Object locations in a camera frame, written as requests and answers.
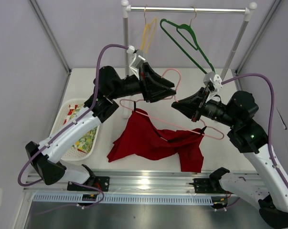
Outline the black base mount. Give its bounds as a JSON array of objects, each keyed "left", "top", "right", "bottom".
[
  {"left": 67, "top": 176, "right": 110, "bottom": 192},
  {"left": 189, "top": 178, "right": 228, "bottom": 194}
]

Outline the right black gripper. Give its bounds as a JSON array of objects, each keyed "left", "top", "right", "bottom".
[{"left": 172, "top": 87, "right": 240, "bottom": 128}]

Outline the aluminium mounting rail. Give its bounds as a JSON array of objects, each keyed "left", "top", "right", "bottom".
[{"left": 23, "top": 170, "right": 265, "bottom": 194}]

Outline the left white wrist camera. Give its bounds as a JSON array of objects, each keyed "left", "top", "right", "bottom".
[{"left": 127, "top": 45, "right": 146, "bottom": 79}]

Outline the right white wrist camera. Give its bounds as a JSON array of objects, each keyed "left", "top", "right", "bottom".
[{"left": 203, "top": 72, "right": 223, "bottom": 102}]

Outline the lemon print cloth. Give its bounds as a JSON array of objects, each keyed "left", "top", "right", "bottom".
[{"left": 63, "top": 104, "right": 97, "bottom": 154}]

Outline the white slotted cable duct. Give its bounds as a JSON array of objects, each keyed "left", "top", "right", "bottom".
[{"left": 33, "top": 193, "right": 213, "bottom": 206}]

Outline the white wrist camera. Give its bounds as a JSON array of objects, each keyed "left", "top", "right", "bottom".
[
  {"left": 203, "top": 72, "right": 223, "bottom": 102},
  {"left": 127, "top": 45, "right": 146, "bottom": 79}
]

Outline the pink clothes hanger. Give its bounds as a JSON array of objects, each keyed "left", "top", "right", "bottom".
[{"left": 119, "top": 68, "right": 224, "bottom": 140}]

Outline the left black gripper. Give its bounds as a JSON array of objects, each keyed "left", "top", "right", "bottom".
[{"left": 109, "top": 62, "right": 176, "bottom": 102}]

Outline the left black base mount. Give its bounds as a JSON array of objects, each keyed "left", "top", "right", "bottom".
[{"left": 67, "top": 176, "right": 110, "bottom": 192}]

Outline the yellow clothes hanger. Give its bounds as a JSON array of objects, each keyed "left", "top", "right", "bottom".
[{"left": 140, "top": 5, "right": 157, "bottom": 54}]

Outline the white clothes rack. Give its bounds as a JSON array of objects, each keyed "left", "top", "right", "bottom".
[{"left": 120, "top": 0, "right": 257, "bottom": 79}]

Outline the green clothes hanger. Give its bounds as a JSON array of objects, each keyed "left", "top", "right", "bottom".
[{"left": 160, "top": 6, "right": 215, "bottom": 74}]

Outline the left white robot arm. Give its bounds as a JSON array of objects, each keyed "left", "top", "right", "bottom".
[{"left": 25, "top": 62, "right": 176, "bottom": 191}]

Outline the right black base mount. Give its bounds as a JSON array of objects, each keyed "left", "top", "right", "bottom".
[{"left": 189, "top": 178, "right": 228, "bottom": 194}]

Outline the red skirt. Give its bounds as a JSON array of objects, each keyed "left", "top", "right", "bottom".
[{"left": 107, "top": 108, "right": 204, "bottom": 173}]

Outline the white plastic laundry basket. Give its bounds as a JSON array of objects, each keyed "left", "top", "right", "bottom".
[{"left": 49, "top": 98, "right": 100, "bottom": 161}]

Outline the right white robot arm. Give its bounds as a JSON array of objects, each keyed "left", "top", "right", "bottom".
[{"left": 171, "top": 88, "right": 288, "bottom": 229}]

